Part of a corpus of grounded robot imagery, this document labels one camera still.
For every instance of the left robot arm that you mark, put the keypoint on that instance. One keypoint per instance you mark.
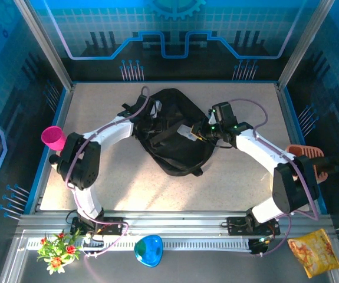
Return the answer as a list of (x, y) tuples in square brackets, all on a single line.
[(80, 162)]

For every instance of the artificial flower plant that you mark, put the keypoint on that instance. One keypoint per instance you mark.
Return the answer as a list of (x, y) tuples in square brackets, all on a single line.
[(58, 252)]

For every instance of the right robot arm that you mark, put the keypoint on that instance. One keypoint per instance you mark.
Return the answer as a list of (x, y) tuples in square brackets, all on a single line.
[(293, 185)]

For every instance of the black connector box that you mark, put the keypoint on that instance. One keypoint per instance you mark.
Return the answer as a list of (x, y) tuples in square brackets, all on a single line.
[(259, 246)]

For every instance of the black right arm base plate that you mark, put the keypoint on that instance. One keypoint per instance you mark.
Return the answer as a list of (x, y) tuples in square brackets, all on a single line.
[(237, 227)]

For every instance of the black object in holder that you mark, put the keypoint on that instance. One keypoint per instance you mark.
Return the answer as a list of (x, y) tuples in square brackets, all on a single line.
[(331, 163)]

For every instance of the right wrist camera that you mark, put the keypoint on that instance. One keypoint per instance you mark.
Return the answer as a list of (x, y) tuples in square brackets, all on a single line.
[(225, 113)]

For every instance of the black backpack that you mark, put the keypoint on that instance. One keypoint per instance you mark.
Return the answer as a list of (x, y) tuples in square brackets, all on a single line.
[(175, 153)]

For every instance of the aluminium table side rail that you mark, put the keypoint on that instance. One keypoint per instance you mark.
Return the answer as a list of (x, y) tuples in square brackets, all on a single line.
[(290, 118), (60, 115)]

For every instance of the cream bottle black cap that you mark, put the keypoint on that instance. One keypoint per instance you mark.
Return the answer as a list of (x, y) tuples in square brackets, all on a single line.
[(52, 159)]

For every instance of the cream holder orange insert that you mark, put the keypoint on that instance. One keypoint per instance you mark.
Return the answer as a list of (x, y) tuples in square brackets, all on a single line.
[(310, 151)]

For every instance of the tall pink cup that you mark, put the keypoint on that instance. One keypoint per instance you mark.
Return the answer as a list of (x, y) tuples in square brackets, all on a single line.
[(52, 138)]

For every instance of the aluminium front rail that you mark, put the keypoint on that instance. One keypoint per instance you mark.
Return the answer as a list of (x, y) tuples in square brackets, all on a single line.
[(172, 222)]

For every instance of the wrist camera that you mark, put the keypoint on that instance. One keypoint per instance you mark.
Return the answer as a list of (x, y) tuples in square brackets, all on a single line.
[(225, 113), (145, 106)]

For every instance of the aluminium frame post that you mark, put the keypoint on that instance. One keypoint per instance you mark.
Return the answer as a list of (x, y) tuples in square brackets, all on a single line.
[(44, 44), (304, 44)]

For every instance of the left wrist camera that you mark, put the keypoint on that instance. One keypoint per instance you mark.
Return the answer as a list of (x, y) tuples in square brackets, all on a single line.
[(145, 106)]

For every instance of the yellow snack bag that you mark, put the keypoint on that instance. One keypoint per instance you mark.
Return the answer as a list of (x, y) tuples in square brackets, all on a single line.
[(315, 252)]

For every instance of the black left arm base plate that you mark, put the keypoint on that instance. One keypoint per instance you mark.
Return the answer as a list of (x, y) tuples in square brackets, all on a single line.
[(114, 227)]

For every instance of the blue green triangular bowl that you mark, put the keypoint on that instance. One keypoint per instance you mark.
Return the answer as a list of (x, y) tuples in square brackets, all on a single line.
[(148, 250)]

